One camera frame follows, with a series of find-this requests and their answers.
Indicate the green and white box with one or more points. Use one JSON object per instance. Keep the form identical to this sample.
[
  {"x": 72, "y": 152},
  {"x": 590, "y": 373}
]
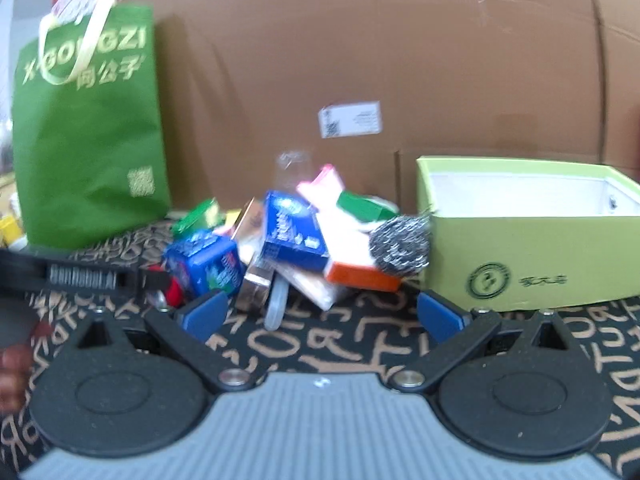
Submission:
[{"x": 360, "y": 206}]

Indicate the large labelled cardboard box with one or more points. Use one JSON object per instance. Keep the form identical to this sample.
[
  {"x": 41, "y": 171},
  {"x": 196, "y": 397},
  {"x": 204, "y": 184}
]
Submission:
[{"x": 350, "y": 60}]

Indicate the yellow object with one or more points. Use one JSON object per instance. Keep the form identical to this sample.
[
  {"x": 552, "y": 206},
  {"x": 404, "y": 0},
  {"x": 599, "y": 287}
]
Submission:
[{"x": 10, "y": 232}]

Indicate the steel wool scourer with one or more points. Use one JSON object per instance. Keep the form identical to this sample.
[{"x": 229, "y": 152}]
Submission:
[{"x": 400, "y": 245}]

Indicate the clear wrapped packet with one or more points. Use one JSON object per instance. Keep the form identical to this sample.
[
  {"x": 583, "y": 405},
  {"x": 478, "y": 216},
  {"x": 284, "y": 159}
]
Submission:
[{"x": 315, "y": 290}]

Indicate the orange and white box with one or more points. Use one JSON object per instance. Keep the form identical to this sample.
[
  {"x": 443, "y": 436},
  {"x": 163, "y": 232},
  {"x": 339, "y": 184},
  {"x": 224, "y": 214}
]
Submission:
[{"x": 360, "y": 275}]

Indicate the lime green box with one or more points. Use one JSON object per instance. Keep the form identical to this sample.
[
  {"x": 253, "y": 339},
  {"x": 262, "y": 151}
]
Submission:
[{"x": 550, "y": 260}]

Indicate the blue shiny packet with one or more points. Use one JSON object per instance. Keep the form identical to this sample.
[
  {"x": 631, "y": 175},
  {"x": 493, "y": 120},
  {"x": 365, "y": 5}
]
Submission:
[{"x": 205, "y": 260}]

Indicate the person's left hand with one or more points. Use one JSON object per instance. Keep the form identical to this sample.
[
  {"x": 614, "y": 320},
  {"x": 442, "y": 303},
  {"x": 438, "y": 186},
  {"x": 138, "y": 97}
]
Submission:
[{"x": 12, "y": 370}]

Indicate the green paper bag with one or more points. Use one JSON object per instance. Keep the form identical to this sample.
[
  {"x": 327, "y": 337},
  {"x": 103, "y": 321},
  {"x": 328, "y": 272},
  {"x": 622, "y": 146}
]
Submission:
[{"x": 90, "y": 150}]

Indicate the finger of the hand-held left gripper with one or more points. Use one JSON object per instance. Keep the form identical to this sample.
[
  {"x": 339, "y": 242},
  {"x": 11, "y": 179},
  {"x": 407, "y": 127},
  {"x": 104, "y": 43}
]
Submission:
[{"x": 155, "y": 280}]

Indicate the blue printed box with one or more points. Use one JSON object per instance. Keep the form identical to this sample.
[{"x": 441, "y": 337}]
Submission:
[{"x": 290, "y": 230}]

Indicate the green shiny packet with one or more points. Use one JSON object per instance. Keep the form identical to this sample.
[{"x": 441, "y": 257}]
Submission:
[{"x": 197, "y": 217}]

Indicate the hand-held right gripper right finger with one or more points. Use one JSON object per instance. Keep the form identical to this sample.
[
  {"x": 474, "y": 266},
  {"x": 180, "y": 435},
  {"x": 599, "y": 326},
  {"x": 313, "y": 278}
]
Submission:
[{"x": 440, "y": 315}]

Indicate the pink sock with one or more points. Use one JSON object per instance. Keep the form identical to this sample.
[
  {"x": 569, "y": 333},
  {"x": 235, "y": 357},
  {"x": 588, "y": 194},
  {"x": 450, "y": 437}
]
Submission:
[{"x": 325, "y": 185}]

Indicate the rose gold box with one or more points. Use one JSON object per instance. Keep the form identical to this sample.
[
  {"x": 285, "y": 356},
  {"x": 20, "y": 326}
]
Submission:
[{"x": 255, "y": 285}]

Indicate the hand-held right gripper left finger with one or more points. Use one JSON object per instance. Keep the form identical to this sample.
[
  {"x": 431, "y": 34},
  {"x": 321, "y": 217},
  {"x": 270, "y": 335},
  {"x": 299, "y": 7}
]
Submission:
[{"x": 205, "y": 310}]

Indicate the plain cardboard box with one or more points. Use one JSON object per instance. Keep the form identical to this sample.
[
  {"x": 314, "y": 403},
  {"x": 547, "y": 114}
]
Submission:
[{"x": 620, "y": 85}]

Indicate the clear plastic bottle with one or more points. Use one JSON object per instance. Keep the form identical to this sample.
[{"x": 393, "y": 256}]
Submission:
[{"x": 275, "y": 310}]

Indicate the black letter-print mat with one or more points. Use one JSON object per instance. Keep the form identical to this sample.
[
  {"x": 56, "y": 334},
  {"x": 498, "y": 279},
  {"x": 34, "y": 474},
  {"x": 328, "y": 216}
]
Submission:
[{"x": 325, "y": 345}]

